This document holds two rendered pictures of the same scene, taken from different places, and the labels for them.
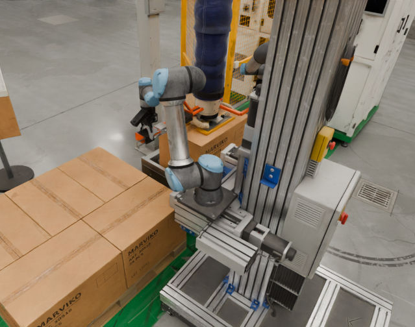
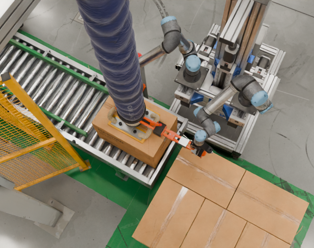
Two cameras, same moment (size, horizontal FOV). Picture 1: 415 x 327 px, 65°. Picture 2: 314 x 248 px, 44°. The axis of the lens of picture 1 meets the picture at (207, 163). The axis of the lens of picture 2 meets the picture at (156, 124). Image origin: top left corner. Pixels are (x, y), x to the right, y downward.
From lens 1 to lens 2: 295 cm
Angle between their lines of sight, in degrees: 56
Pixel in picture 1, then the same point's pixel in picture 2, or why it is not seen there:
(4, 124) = not seen: outside the picture
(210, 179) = not seen: hidden behind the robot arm
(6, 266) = (277, 236)
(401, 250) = (153, 10)
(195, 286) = (230, 133)
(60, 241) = (249, 213)
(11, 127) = not seen: outside the picture
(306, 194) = (261, 39)
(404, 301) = (194, 18)
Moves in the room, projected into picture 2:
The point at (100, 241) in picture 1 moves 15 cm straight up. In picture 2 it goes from (241, 186) to (244, 183)
